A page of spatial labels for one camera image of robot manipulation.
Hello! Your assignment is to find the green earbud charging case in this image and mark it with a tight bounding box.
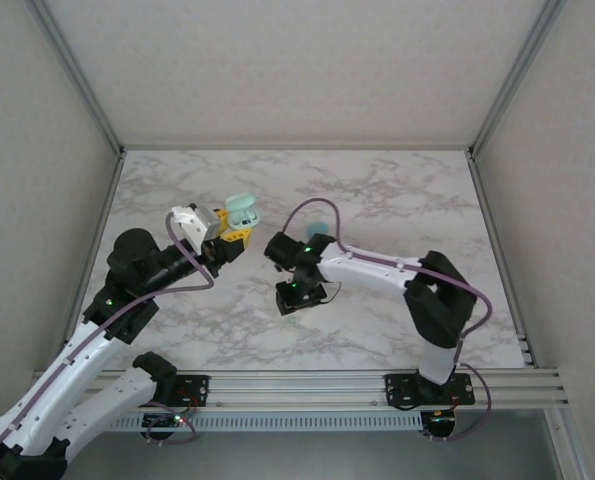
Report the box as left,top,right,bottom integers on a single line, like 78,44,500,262
223,193,259,231

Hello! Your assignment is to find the aluminium table side rail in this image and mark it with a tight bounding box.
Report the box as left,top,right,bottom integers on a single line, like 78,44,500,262
468,152,537,369
61,152,127,351

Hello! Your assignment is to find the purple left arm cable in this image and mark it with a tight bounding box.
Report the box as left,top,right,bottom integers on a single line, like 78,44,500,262
0,212,216,464

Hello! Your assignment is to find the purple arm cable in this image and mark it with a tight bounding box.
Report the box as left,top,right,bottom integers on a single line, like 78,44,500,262
280,198,495,444
0,212,216,464

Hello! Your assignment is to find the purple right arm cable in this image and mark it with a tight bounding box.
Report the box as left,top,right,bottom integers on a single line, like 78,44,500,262
280,198,495,444

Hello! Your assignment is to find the wide aluminium mounting rail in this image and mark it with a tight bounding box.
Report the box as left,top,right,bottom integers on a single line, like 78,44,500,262
29,368,571,412

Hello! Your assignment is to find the aluminium table end rail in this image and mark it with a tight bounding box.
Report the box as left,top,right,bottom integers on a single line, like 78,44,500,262
120,144,474,153

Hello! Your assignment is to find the white slotted cable duct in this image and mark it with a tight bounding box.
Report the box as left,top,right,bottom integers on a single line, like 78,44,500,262
96,411,424,432

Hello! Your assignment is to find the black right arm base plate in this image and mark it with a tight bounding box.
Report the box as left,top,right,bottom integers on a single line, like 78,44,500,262
383,372,477,407

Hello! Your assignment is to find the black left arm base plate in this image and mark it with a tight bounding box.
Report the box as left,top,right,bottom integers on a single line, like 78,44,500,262
169,373,212,408

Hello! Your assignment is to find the aluminium frame post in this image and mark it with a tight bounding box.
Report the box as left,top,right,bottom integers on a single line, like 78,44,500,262
468,0,569,155
26,0,127,155

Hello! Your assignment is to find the aluminium frame leg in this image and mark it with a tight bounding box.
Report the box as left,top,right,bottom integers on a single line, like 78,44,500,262
546,407,595,480

